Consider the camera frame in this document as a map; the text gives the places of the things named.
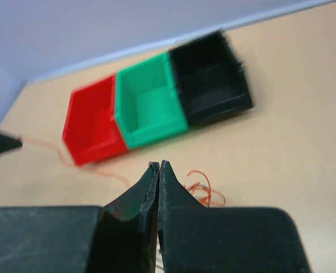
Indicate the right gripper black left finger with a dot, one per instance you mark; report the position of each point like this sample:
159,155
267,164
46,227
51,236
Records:
125,239

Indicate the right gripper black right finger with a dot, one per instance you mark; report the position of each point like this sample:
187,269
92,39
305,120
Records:
181,228

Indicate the green plastic bin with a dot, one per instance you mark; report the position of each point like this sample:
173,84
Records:
147,104

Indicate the red plastic bin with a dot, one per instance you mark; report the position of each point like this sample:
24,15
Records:
91,133

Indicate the black plastic bin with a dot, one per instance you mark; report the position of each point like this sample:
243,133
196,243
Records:
210,80

